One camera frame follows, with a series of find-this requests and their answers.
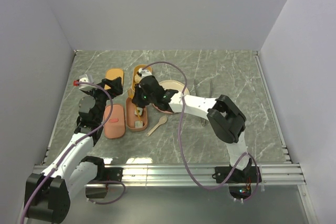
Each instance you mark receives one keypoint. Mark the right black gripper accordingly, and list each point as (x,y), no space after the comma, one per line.
(136,99)

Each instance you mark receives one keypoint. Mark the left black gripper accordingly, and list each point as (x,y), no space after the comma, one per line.
(115,85)

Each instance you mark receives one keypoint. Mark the green sushi roll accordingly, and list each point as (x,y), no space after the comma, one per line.
(139,110)

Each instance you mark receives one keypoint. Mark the orange lunch box lid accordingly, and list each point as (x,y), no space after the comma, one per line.
(114,72)

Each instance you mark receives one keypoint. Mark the orange plastic fork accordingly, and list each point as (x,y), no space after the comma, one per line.
(131,95)

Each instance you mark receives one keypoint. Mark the orange lunch box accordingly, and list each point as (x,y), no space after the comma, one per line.
(135,70)

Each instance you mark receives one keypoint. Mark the steamed bun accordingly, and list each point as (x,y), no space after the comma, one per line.
(137,78)

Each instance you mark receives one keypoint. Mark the pink lunch box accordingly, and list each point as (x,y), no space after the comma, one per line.
(131,117)

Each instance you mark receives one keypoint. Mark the yellow sushi roll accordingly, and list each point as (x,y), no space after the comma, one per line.
(138,124)

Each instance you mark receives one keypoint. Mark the beige spoon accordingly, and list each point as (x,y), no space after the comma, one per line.
(161,121)

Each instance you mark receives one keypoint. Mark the pink lunch box lid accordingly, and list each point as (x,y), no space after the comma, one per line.
(115,127)

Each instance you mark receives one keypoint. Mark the metal tongs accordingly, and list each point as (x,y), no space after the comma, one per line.
(196,85)

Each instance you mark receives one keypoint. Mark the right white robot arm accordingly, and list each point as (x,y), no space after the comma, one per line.
(225,118)

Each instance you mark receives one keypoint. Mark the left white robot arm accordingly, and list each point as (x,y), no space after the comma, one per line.
(48,194)

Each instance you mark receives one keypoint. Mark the pink and cream plate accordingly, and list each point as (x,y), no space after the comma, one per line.
(175,85)

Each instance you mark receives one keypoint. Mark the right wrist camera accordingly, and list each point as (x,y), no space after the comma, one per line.
(143,72)

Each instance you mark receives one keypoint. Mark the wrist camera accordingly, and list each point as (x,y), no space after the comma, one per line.
(143,72)
(84,81)

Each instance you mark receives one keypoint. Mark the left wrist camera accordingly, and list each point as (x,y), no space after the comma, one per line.
(84,81)

